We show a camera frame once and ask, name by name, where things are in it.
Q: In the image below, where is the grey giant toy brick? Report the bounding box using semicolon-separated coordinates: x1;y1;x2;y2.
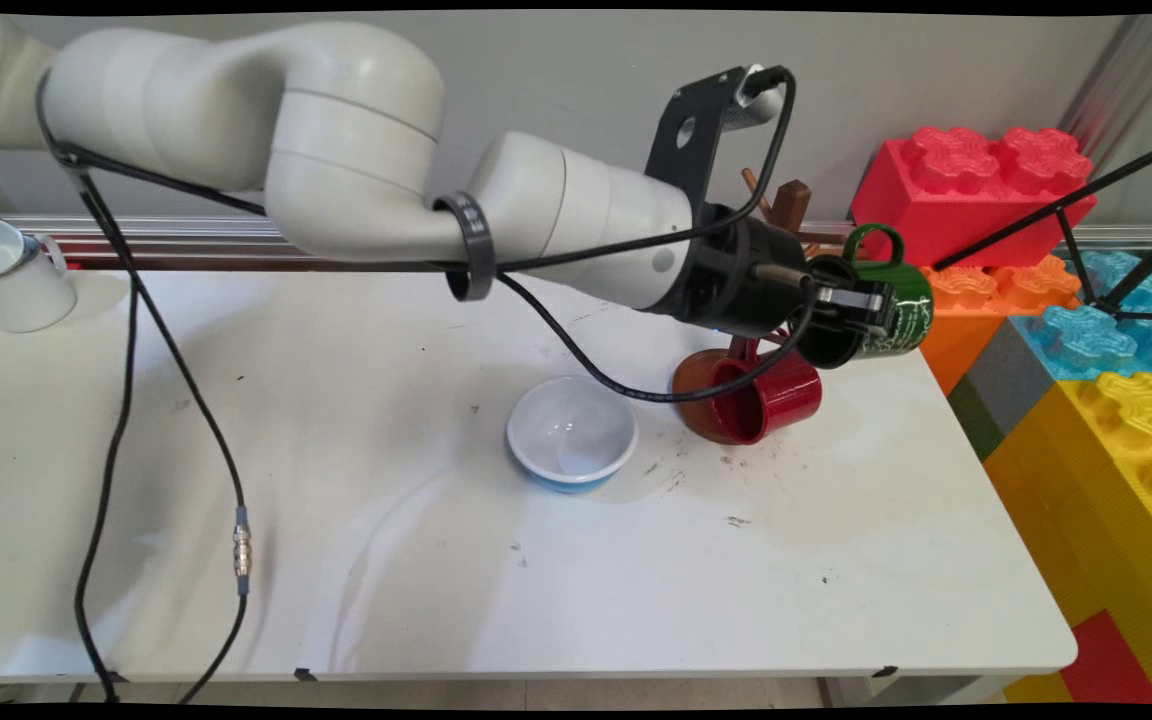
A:
947;318;1059;463

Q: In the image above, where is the white bowl with blue outside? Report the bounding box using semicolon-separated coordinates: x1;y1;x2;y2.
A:
505;375;640;495

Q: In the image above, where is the brown wooden mug tree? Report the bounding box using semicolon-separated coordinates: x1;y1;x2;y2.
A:
673;166;853;447

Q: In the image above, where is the green enamel mug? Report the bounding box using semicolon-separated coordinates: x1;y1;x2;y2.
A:
794;222;936;372

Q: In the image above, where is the orange giant toy brick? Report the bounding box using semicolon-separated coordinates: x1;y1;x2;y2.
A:
911;255;1083;397

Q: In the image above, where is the black tripod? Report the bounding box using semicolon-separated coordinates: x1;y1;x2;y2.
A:
932;134;1152;325

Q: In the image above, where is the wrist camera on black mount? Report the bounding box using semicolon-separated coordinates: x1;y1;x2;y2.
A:
643;64;789;217

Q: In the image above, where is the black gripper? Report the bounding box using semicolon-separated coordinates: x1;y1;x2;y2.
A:
650;204;897;342

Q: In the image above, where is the white mug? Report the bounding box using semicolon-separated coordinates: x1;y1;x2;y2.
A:
0;215;78;335

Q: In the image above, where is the red mug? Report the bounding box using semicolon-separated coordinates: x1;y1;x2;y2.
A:
708;338;825;447

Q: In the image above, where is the black cable with metal connector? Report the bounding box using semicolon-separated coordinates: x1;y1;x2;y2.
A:
36;65;823;707

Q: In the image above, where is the blue giant toy brick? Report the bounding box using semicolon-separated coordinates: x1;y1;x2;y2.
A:
1010;250;1152;384

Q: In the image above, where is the upright aluminium profile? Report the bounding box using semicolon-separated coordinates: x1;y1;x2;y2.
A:
1056;14;1152;173

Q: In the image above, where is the red giant toy brick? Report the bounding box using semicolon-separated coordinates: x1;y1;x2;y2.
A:
850;126;1099;271

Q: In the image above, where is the yellow giant toy brick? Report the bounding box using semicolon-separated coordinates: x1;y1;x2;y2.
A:
982;372;1152;706

